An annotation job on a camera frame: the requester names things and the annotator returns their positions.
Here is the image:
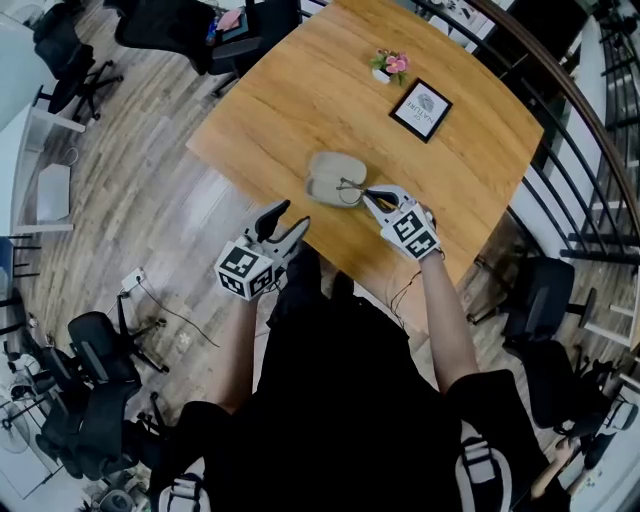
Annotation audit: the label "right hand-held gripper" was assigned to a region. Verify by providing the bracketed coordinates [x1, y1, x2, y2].
[361, 184, 442, 262]

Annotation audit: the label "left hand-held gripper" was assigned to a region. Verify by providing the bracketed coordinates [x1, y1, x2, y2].
[214, 199, 312, 302]

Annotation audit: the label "black eyeglasses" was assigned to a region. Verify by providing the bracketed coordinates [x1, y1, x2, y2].
[335, 176, 375, 207]

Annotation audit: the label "beige glasses case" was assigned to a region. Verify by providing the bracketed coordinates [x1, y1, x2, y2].
[304, 150, 369, 210]

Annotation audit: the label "person's left forearm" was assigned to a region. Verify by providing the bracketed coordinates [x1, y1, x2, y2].
[206, 293, 260, 415]

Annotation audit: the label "person's right forearm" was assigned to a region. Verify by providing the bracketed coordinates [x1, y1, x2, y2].
[417, 251, 481, 397]

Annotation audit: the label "pink flower in white pot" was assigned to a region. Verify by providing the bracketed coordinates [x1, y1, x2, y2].
[369, 47, 412, 87]

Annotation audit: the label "white power strip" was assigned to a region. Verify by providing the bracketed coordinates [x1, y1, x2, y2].
[120, 266, 147, 294]

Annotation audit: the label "person's black clothing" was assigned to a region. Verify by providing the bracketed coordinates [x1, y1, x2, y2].
[148, 243, 552, 512]

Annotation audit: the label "black office chair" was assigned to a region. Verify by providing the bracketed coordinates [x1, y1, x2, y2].
[33, 348, 172, 482]
[31, 1, 125, 122]
[503, 338, 627, 437]
[113, 0, 263, 77]
[66, 291, 172, 385]
[466, 256, 600, 347]

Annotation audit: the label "pink pouch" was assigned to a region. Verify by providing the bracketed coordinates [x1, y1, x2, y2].
[215, 6, 247, 32]

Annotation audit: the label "white paper bag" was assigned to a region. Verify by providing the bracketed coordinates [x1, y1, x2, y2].
[35, 146, 81, 225]

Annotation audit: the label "white stool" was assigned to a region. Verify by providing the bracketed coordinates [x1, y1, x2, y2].
[581, 286, 640, 350]

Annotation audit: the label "white desk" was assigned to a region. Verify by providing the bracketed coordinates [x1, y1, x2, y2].
[0, 101, 87, 237]

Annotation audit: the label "blue stool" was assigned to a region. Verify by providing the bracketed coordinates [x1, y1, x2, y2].
[0, 234, 42, 282]

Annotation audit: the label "black round device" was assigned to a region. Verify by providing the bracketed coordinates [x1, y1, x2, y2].
[101, 486, 135, 512]

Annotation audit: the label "black picture frame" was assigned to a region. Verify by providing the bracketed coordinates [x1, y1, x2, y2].
[388, 76, 455, 145]

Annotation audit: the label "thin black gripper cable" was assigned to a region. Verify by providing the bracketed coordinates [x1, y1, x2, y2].
[388, 268, 425, 332]

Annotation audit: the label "black floor cable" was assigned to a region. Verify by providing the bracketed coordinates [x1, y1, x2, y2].
[136, 278, 222, 350]

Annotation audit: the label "white grey right shoulder strap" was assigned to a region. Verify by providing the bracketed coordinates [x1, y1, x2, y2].
[453, 421, 514, 512]

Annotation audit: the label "white grey shoulder strap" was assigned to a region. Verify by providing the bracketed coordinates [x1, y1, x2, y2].
[158, 456, 215, 512]
[453, 421, 514, 512]

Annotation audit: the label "white grey left shoulder strap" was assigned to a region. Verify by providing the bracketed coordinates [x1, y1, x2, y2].
[158, 456, 215, 512]

